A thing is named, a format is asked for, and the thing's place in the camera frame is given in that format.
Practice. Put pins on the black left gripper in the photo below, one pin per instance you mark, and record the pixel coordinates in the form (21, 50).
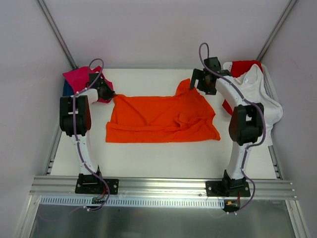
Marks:
(107, 91)

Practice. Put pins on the white plastic laundry basket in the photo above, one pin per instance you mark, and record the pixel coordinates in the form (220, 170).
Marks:
(268, 83)

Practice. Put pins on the orange t shirt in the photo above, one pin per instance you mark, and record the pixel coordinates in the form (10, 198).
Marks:
(184, 117)

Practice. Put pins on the metal frame post left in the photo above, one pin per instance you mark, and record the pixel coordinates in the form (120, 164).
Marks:
(55, 30)

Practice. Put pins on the pink t shirt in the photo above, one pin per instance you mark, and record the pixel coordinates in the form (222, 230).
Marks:
(78, 79)

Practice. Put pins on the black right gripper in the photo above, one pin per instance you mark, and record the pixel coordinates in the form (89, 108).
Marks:
(200, 77)

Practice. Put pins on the white tank top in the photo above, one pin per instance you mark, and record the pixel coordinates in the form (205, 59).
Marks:
(251, 85)

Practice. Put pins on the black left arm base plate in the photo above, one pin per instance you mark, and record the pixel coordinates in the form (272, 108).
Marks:
(89, 184)

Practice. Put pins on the dark blue t shirt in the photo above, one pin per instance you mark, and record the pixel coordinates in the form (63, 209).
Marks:
(67, 89)

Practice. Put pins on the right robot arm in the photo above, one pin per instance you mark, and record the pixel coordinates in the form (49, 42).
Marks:
(245, 127)

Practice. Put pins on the aluminium mounting rail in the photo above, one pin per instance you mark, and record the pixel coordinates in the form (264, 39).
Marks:
(271, 189)

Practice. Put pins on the metal frame post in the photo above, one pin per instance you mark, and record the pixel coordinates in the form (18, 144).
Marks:
(277, 27)
(55, 30)

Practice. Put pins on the white slotted cable duct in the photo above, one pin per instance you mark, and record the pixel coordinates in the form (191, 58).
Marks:
(134, 202)

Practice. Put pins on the red t shirt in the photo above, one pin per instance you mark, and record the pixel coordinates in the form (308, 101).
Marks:
(239, 68)

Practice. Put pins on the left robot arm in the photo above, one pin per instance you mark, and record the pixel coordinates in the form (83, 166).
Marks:
(75, 121)

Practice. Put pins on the metal frame post right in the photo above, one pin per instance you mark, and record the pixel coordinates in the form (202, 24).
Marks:
(277, 27)

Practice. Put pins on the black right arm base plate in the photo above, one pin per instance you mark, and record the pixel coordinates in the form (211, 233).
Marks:
(217, 188)

